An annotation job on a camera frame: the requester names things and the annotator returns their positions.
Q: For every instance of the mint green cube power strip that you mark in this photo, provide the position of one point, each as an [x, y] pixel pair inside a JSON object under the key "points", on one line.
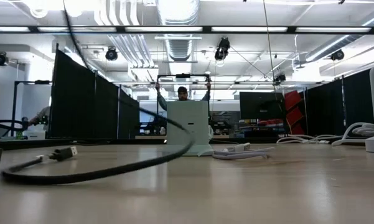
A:
{"points": [[188, 124]]}

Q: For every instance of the black background robot arm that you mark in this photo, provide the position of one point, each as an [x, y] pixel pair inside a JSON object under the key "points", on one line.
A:
{"points": [[6, 123]]}

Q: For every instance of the person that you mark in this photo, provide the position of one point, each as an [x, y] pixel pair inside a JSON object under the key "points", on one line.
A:
{"points": [[42, 115], [182, 93]]}

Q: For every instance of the black ceiling spotlight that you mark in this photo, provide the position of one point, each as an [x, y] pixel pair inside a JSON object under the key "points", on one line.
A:
{"points": [[337, 55], [111, 53], [222, 49], [0, 58], [280, 78]]}

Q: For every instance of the black monitor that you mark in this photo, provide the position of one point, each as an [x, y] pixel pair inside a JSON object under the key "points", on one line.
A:
{"points": [[261, 105]]}

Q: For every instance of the black overhead light bar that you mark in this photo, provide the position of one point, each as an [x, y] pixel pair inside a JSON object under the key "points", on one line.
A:
{"points": [[207, 29]]}

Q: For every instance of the red storage rack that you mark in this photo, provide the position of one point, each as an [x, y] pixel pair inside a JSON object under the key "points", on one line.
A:
{"points": [[294, 115]]}

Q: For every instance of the white background box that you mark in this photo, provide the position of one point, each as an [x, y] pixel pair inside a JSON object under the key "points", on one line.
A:
{"points": [[34, 134]]}

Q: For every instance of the silver ventilation duct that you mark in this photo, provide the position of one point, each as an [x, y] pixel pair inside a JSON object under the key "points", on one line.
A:
{"points": [[179, 46]]}

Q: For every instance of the black aluminium table frame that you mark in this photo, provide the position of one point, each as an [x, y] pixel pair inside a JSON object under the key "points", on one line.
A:
{"points": [[81, 142]]}

